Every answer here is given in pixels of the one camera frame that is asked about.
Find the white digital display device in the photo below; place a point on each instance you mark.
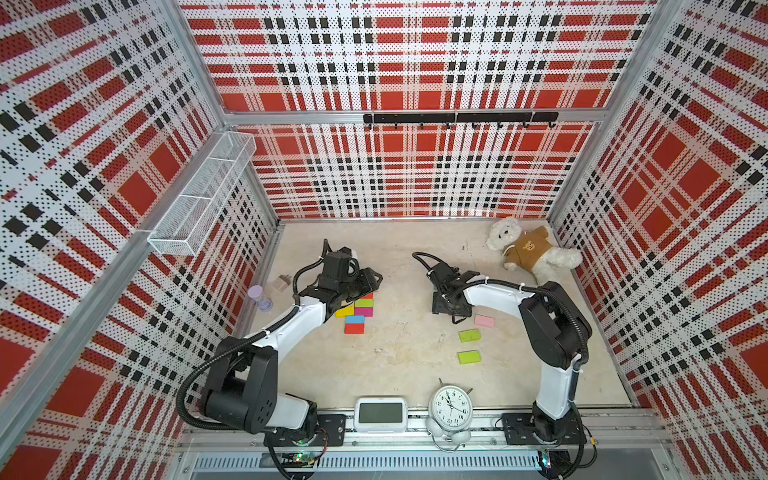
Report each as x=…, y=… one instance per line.
x=380, y=415

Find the small brown white object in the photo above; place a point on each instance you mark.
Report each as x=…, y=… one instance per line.
x=282, y=282

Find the pink block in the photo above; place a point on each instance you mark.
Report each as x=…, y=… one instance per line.
x=484, y=321

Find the red block front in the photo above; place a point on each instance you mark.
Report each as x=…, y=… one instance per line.
x=354, y=329

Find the white wire mesh basket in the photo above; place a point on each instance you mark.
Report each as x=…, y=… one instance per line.
x=186, y=225

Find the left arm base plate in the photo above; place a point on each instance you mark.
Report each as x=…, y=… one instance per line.
x=328, y=430

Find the magenta block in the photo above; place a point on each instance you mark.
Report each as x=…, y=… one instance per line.
x=363, y=311

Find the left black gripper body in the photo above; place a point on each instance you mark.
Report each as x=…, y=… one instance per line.
x=349, y=287

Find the white analog alarm clock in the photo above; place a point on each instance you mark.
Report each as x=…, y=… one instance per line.
x=449, y=417

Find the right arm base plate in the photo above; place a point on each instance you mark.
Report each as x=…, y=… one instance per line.
x=528, y=429

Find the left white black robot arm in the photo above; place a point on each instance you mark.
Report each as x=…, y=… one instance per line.
x=237, y=387

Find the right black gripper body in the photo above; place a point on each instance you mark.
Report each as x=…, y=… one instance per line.
x=441, y=306

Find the black hook rail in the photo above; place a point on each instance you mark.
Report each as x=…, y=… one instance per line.
x=524, y=118

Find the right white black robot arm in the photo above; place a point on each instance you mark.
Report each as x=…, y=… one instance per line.
x=558, y=335

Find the yellow rectangular block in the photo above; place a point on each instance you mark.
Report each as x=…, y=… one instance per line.
x=345, y=312

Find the white teddy bear brown shirt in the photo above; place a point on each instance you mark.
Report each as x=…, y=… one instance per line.
x=530, y=250

